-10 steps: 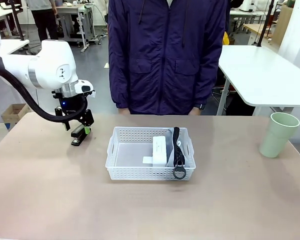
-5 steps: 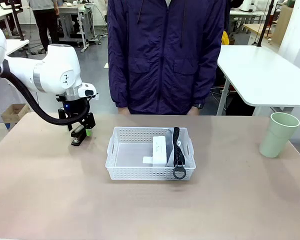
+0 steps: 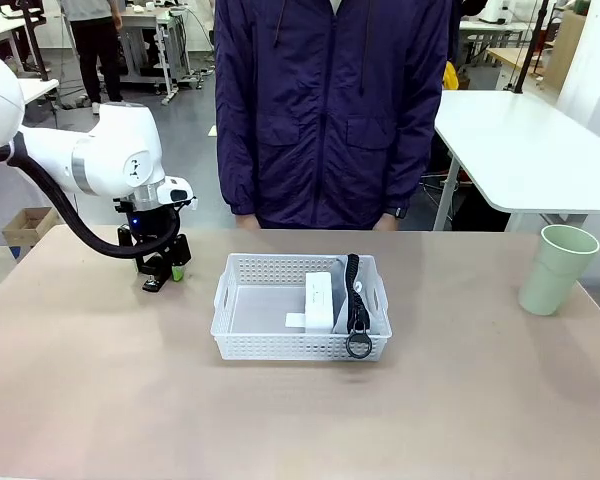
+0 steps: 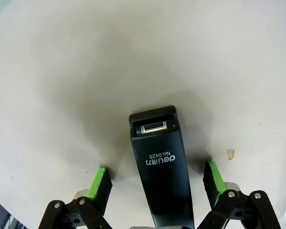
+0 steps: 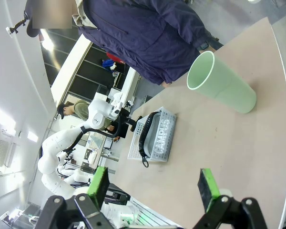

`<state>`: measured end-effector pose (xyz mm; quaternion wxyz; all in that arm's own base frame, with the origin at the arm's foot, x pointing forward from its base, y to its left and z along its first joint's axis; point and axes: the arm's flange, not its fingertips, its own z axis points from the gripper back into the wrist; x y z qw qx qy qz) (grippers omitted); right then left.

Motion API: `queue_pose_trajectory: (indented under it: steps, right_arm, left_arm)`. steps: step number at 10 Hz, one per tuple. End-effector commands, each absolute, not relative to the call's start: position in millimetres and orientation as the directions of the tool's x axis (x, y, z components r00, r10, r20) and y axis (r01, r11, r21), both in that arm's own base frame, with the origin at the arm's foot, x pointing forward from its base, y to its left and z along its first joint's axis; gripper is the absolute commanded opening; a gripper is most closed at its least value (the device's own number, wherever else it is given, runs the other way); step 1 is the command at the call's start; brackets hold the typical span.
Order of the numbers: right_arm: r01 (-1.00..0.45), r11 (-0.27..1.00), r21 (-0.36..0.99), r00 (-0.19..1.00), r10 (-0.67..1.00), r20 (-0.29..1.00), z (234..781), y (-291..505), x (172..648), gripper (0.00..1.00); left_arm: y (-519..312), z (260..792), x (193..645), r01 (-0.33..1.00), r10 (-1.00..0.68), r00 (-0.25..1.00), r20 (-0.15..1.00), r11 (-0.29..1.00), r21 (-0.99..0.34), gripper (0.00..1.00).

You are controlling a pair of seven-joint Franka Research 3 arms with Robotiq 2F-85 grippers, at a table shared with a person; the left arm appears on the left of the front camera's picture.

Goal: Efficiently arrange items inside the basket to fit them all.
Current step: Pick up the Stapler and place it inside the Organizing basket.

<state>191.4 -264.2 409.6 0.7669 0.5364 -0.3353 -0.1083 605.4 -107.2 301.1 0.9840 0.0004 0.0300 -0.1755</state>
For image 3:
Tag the white perforated plastic basket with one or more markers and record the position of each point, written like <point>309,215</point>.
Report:
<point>270,345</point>

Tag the white desk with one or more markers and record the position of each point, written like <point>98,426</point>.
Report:
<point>0,30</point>

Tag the grey CAMPUS pencil pouch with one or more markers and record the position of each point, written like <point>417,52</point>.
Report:
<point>352,285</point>

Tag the light green plastic cup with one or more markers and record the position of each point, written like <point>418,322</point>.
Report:
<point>550,280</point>

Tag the small white table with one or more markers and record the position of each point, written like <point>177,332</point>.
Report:
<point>40,87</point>

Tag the person's right hand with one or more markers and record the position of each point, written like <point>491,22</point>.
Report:
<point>246,222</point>

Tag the yellow object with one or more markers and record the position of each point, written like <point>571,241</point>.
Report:
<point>451,77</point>

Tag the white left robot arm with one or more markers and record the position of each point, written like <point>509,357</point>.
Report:
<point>115,150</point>

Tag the person's left hand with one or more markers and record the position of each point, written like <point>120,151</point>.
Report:
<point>386,224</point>

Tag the white rectangular box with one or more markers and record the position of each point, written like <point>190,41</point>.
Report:
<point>317,300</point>

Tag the person in purple jacket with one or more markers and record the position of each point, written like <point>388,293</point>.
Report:
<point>330,125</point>

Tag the light wooden table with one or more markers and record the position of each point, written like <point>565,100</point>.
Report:
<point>505,55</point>

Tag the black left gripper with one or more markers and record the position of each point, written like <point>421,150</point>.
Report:
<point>150,225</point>

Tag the open cardboard box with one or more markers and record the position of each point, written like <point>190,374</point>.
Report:
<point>25,230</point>

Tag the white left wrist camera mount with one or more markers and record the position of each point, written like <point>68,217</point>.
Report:
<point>172,187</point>

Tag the white workbench with frame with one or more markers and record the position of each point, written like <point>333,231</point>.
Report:
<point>145,20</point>

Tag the person in black trousers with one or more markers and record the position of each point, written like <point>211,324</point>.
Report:
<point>92,50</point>

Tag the brown cardboard panel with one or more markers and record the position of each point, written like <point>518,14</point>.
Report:
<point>565,50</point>

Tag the black pole stand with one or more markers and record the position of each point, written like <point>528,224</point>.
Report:
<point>40,60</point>
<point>522,75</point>

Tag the large white table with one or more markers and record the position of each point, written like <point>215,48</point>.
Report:
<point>520,150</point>

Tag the black wristwatch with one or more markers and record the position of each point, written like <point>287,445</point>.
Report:
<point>397,212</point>

